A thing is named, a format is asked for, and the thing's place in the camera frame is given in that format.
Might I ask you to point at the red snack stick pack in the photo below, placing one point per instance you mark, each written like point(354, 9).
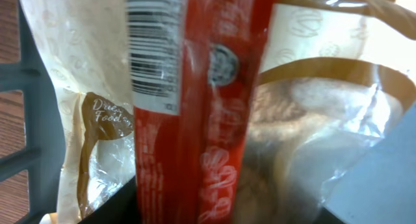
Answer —
point(194, 64)

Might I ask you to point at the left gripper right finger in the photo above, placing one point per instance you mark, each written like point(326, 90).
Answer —
point(326, 217)

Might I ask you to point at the grey plastic mesh basket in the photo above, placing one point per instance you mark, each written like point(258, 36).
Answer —
point(43, 153)

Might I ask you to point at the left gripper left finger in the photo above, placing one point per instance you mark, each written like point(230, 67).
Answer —
point(121, 208)

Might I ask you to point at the beige dried food bag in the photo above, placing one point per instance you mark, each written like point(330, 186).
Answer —
point(335, 77)

